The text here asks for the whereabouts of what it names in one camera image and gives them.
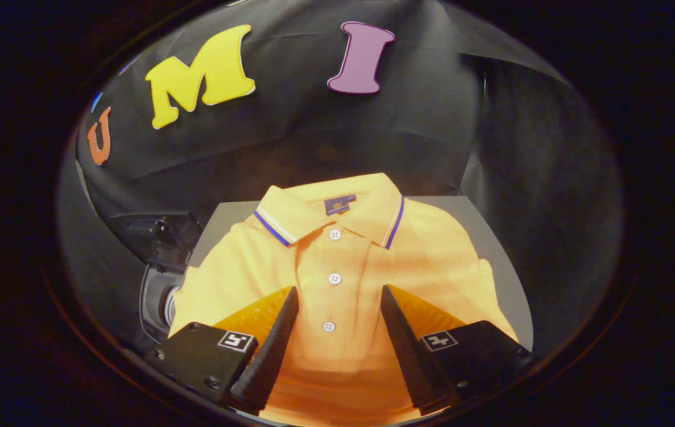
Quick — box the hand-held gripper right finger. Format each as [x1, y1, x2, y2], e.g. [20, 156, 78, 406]
[380, 285, 534, 416]

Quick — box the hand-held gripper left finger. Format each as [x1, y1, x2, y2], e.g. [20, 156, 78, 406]
[147, 286, 300, 414]

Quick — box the yellow polo shirt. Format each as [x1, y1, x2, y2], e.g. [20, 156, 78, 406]
[168, 172, 519, 426]

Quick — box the dark washing machine lid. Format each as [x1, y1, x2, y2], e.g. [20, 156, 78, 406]
[111, 211, 205, 272]

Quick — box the grey cabinet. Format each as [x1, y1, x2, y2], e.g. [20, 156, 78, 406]
[189, 196, 534, 350]

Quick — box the black backdrop cloth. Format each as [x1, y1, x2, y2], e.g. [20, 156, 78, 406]
[56, 0, 623, 356]

